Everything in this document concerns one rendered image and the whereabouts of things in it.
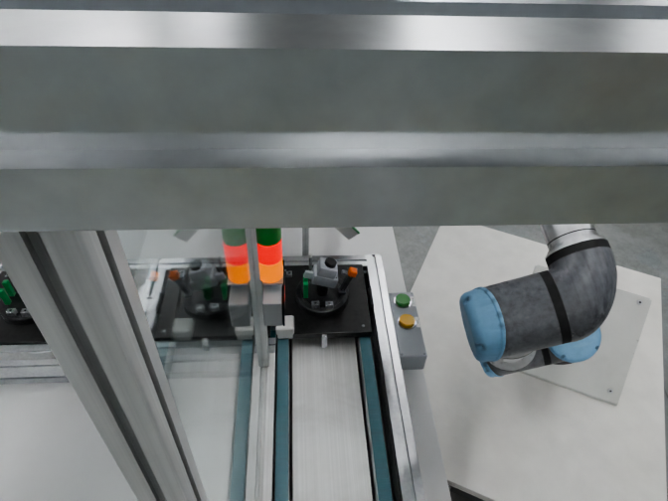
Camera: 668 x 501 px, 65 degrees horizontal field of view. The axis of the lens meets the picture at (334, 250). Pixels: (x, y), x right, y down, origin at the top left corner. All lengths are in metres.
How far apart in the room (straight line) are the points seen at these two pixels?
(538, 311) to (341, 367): 0.63
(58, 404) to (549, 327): 1.12
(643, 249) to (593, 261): 2.66
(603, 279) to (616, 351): 0.66
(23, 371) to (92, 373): 1.23
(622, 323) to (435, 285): 0.50
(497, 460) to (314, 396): 0.44
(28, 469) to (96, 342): 1.18
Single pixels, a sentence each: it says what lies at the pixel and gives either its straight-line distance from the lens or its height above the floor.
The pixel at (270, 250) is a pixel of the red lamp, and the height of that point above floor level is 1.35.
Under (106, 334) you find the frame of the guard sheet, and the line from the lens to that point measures 0.23.
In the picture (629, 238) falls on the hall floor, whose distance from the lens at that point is 3.55.
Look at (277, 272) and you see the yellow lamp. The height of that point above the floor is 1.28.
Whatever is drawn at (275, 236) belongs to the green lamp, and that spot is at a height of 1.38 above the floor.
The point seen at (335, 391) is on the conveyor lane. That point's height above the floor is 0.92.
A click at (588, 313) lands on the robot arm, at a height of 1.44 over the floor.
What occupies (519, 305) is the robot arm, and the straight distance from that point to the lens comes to 0.83.
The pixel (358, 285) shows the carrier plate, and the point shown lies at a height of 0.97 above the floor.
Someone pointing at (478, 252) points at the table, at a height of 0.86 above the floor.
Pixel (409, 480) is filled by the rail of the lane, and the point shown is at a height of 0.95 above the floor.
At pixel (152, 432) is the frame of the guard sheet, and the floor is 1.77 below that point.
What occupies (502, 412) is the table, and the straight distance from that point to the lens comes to 1.40.
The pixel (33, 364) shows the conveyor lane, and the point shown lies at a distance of 1.45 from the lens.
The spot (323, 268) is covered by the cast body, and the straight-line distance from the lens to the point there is 1.28.
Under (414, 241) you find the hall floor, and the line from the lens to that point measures 3.03.
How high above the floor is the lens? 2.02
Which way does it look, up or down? 44 degrees down
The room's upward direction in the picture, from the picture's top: 3 degrees clockwise
